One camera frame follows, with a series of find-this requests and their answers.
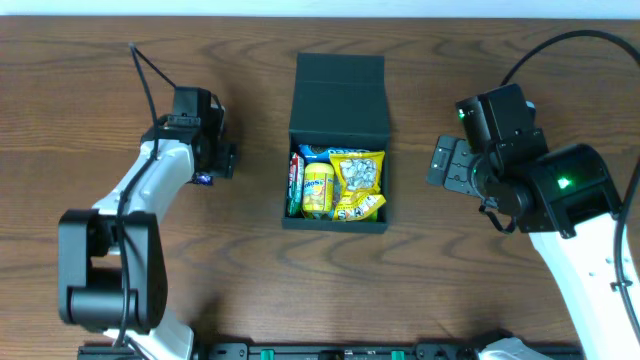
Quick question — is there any purple Dairy Milk bar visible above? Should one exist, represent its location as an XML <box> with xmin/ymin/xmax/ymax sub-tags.
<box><xmin>191</xmin><ymin>172</ymin><xmax>214</xmax><ymax>186</ymax></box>

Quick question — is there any yellow pistachio snack bag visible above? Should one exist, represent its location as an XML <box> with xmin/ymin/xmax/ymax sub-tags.
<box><xmin>330</xmin><ymin>151</ymin><xmax>386</xmax><ymax>222</ymax></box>

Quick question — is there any red green KitKat bar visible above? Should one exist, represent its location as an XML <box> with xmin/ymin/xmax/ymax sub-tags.
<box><xmin>287</xmin><ymin>152</ymin><xmax>305</xmax><ymax>217</ymax></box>

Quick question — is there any blue Oreo cookie pack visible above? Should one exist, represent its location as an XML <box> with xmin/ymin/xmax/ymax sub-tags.
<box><xmin>299</xmin><ymin>144</ymin><xmax>367</xmax><ymax>163</ymax></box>

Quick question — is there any dark green gift box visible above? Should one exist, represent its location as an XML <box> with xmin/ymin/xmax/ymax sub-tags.
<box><xmin>281</xmin><ymin>52</ymin><xmax>391</xmax><ymax>235</ymax></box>

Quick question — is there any yellow Mentos candy bottle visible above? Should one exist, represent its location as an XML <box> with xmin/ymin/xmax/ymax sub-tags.
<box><xmin>302</xmin><ymin>163</ymin><xmax>335</xmax><ymax>219</ymax></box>

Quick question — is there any colourful Haribo gummy bag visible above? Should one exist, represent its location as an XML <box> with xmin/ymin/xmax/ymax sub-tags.
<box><xmin>301</xmin><ymin>210</ymin><xmax>378</xmax><ymax>222</ymax></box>

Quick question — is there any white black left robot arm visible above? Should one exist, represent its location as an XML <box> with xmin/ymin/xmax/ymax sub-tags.
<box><xmin>58</xmin><ymin>86</ymin><xmax>236</xmax><ymax>359</ymax></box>

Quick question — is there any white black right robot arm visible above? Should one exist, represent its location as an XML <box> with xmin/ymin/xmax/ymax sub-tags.
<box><xmin>426</xmin><ymin>84</ymin><xmax>639</xmax><ymax>359</ymax></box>

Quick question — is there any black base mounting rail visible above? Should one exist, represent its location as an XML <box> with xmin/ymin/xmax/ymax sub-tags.
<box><xmin>76</xmin><ymin>343</ymin><xmax>585</xmax><ymax>360</ymax></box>

